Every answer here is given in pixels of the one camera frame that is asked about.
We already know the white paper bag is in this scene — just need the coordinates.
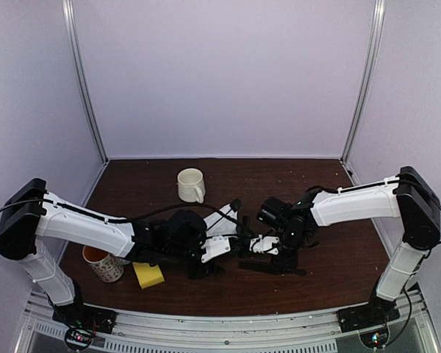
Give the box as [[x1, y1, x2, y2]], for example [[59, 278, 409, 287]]
[[204, 204, 238, 238]]

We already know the black handled comb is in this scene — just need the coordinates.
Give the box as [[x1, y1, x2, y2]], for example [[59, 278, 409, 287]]
[[238, 260, 307, 276]]

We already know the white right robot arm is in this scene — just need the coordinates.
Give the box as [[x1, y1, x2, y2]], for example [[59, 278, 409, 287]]
[[257, 166, 441, 325]]

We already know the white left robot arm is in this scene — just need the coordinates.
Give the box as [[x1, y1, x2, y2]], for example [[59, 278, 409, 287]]
[[0, 178, 237, 327]]

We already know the yellow sponge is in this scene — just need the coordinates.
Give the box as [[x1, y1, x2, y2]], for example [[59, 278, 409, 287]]
[[132, 263, 165, 289]]

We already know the cream ceramic mug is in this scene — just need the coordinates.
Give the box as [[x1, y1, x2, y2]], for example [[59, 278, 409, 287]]
[[177, 168, 206, 204]]

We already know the black straight comb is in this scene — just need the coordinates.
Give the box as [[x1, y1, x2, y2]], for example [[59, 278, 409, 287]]
[[240, 215, 251, 239]]

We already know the patterned mug orange inside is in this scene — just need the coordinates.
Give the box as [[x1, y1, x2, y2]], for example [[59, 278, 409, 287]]
[[82, 246, 131, 283]]

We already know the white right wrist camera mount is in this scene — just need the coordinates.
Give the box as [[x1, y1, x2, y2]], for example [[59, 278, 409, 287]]
[[249, 236, 279, 255]]

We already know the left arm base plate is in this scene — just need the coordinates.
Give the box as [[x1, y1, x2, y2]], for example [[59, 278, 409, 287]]
[[52, 304, 117, 334]]

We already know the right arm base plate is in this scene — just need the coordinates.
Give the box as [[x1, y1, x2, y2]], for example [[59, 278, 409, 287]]
[[337, 303, 401, 333]]

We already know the aluminium front rail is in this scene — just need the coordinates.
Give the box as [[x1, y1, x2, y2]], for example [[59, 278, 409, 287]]
[[14, 282, 438, 353]]

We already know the right aluminium corner post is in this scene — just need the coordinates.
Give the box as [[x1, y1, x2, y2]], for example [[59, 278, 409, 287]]
[[340, 0, 386, 165]]

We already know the aluminium corner post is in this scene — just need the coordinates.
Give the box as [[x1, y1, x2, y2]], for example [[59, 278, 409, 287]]
[[340, 0, 386, 165], [62, 0, 110, 165]]

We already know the left aluminium corner post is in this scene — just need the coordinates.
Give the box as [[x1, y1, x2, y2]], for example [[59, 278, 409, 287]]
[[62, 0, 110, 165]]

